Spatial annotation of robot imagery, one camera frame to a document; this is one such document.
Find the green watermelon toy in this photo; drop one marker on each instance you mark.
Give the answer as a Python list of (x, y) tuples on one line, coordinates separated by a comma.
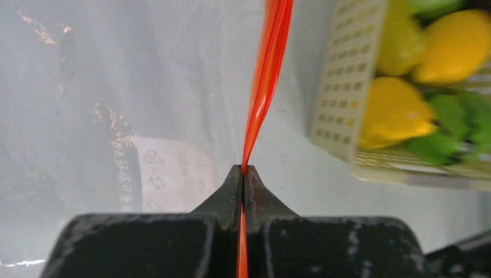
[(463, 128)]

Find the yellow lemon toy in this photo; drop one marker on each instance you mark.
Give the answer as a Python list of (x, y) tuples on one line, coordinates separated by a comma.
[(395, 111)]

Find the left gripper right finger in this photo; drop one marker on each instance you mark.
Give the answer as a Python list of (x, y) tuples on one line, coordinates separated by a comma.
[(281, 243)]

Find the clear zip top bag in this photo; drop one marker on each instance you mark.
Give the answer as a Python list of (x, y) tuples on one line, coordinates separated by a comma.
[(125, 107)]

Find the cream plastic basket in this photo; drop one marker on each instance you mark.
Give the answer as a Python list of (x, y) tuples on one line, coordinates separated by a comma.
[(350, 66)]

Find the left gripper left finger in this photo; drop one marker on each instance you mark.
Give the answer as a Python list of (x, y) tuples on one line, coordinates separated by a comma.
[(202, 243)]

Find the green bitter gourd toy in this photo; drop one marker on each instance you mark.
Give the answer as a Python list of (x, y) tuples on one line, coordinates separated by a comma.
[(434, 9)]

